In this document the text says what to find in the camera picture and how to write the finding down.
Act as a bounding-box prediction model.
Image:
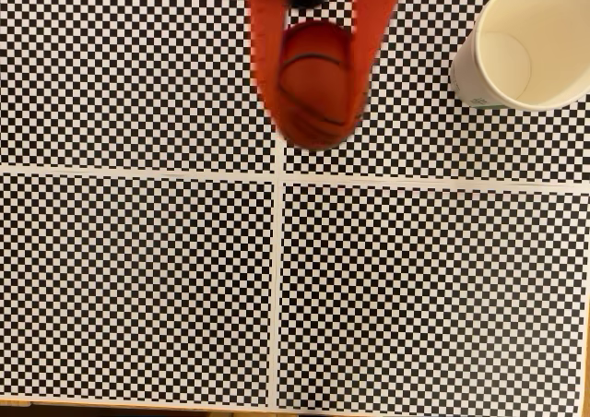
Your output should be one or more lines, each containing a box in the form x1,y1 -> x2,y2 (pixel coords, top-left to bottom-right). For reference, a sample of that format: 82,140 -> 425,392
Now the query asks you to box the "small orange basketball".
277,21 -> 359,153

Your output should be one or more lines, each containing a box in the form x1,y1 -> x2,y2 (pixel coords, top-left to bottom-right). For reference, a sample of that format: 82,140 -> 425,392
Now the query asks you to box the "white paper cup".
449,0 -> 590,113

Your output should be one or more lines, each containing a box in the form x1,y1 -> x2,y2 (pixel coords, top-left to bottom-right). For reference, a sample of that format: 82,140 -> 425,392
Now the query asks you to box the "black white checkerboard paper sheet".
0,0 -> 282,174
0,171 -> 277,407
275,179 -> 589,413
281,0 -> 590,185

